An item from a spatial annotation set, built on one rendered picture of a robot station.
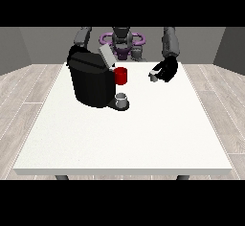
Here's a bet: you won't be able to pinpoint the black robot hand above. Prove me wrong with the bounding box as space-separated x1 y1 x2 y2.
148 55 179 83
67 43 93 60

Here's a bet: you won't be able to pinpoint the small grey coffee pod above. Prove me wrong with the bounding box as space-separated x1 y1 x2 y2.
149 71 160 83

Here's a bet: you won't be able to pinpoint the pale grey machine lid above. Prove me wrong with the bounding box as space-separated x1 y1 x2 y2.
98 43 117 69

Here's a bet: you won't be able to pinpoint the black coffee machine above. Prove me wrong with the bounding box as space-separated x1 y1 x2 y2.
66 51 130 112

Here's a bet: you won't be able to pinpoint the red pod holder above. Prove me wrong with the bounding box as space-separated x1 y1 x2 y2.
114 66 128 86

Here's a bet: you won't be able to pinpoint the grey robot trunk purple rings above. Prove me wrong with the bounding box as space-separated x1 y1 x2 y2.
99 27 148 63

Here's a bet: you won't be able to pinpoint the small grey cup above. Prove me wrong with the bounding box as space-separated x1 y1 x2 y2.
115 92 128 108

